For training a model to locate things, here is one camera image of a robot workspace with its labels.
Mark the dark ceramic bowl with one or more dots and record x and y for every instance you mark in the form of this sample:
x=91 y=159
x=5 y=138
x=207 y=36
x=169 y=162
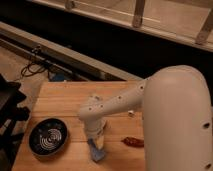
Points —
x=48 y=137

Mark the white tube bottle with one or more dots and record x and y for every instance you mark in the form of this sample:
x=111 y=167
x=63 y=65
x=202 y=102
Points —
x=131 y=113

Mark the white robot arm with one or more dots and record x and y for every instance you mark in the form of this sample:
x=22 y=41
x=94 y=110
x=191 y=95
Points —
x=177 y=118

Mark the blue object on floor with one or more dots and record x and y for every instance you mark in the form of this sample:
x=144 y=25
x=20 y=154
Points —
x=57 y=78

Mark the black chair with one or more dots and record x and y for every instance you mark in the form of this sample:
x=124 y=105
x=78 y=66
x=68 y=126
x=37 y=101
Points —
x=10 y=114

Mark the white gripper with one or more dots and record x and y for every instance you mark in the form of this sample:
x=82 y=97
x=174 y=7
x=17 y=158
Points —
x=94 y=128

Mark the white paper cup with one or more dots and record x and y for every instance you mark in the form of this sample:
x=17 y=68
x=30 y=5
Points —
x=96 y=97

